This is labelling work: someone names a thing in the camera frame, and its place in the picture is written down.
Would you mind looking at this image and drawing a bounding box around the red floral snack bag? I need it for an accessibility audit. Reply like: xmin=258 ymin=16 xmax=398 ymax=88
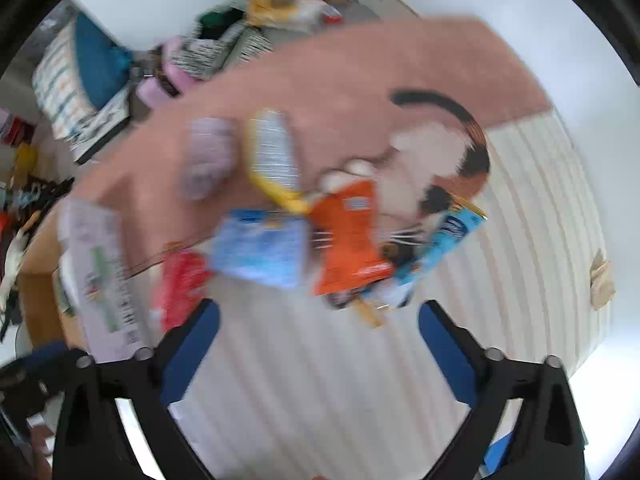
xmin=152 ymin=246 xmax=213 ymax=334

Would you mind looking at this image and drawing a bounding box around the blue long snack pack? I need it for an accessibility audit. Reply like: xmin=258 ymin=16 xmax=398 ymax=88
xmin=371 ymin=196 xmax=487 ymax=309

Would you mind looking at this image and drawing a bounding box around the light blue tissue pack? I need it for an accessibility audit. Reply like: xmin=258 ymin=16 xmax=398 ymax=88
xmin=208 ymin=209 xmax=309 ymax=289

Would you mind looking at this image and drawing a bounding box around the orange snack bag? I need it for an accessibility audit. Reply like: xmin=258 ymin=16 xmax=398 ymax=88
xmin=310 ymin=180 xmax=394 ymax=296

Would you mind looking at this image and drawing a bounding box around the yellow-ended clear snack bag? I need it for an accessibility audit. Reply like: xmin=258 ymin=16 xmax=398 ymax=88
xmin=243 ymin=108 xmax=309 ymax=216

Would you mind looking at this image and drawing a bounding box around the cardboard box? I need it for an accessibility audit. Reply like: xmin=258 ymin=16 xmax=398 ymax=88
xmin=17 ymin=197 xmax=158 ymax=363

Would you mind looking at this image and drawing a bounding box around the rug label tag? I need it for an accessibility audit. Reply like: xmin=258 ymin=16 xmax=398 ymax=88
xmin=589 ymin=249 xmax=616 ymax=310

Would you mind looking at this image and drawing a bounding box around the pink cat pattern rug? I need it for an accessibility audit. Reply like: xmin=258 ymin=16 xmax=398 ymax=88
xmin=74 ymin=18 xmax=610 ymax=479

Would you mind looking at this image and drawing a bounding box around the pink suitcase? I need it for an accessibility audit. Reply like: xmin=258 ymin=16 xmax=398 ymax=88
xmin=136 ymin=36 xmax=198 ymax=110

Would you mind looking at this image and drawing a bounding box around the plaid folded quilt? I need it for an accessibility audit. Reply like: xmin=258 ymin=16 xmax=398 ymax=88
xmin=32 ymin=13 xmax=134 ymax=144

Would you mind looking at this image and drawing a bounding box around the black white patterned bag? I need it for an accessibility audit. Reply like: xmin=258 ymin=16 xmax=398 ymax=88
xmin=170 ymin=0 xmax=272 ymax=80

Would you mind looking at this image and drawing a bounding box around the yellow snack bag on chair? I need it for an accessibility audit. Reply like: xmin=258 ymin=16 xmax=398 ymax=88
xmin=245 ymin=0 xmax=328 ymax=32

